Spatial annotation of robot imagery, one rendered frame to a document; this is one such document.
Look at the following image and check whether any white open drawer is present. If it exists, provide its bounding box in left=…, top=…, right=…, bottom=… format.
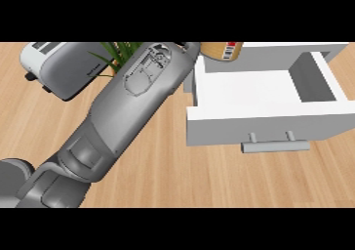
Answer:
left=184, top=51, right=355, bottom=147

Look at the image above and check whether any white cabinet body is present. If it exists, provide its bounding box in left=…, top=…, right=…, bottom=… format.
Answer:
left=183, top=41, right=349, bottom=94

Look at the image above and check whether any green potted plant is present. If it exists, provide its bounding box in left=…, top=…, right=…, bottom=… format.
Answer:
left=87, top=41, right=146, bottom=78

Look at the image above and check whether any white toaster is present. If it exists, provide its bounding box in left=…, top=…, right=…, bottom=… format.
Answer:
left=19, top=41, right=112, bottom=103

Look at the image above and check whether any grey drawer handle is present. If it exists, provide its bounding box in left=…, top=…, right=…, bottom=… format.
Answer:
left=239, top=130, right=311, bottom=154

